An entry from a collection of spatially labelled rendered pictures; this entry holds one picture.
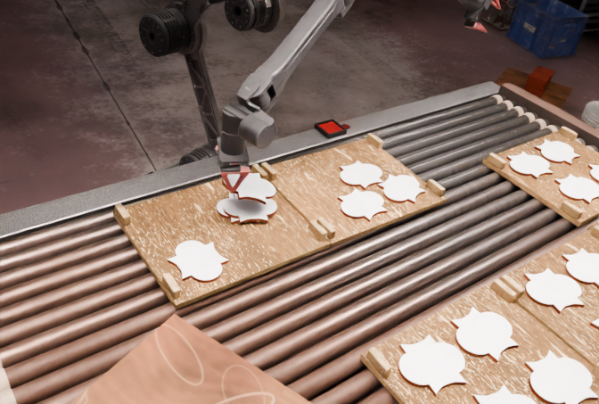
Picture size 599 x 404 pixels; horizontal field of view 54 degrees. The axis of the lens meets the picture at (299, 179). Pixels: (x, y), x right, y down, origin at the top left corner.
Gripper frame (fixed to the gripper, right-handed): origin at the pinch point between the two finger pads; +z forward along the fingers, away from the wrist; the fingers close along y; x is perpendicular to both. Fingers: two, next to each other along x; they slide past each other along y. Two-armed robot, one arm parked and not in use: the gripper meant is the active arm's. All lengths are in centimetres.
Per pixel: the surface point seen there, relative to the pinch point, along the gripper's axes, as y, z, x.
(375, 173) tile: 14.0, 10.0, -43.9
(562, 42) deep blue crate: 307, 95, -332
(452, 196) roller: 6, 13, -65
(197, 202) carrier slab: 5.4, 10.6, 7.4
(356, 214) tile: -3.7, 9.8, -32.5
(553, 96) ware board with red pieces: 213, 96, -264
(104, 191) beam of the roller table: 14.0, 12.7, 30.5
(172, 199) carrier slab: 6.8, 10.6, 13.6
